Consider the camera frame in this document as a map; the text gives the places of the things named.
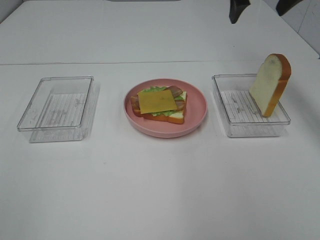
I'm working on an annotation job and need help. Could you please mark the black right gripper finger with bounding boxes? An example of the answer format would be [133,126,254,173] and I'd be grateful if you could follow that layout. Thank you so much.
[229,0,251,24]
[276,0,300,16]

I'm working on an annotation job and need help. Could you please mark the bacon strip container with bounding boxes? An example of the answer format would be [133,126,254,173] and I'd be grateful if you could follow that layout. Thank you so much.
[130,95,186,111]
[161,85,185,100]

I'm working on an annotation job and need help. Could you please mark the pink round plate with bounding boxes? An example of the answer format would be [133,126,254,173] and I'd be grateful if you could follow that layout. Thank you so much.
[123,78,208,138]

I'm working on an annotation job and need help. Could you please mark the bread slice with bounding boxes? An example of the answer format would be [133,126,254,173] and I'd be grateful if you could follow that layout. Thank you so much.
[249,53,292,117]
[131,91,187,124]

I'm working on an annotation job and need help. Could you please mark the clear plastic container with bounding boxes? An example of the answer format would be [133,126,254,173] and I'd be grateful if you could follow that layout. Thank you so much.
[211,74,291,138]
[17,76,95,143]

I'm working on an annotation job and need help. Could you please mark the clear plastic left container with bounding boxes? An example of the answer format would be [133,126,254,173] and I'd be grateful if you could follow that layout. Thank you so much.
[17,76,95,143]

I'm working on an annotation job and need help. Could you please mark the green lettuce leaf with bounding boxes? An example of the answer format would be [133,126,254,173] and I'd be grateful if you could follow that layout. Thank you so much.
[141,85,183,117]

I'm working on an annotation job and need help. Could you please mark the clear plastic right container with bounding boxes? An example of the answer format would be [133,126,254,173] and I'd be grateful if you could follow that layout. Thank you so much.
[211,74,291,138]

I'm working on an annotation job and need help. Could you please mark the yellow cheese slice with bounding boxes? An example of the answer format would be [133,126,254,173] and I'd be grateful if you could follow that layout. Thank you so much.
[137,90,178,114]

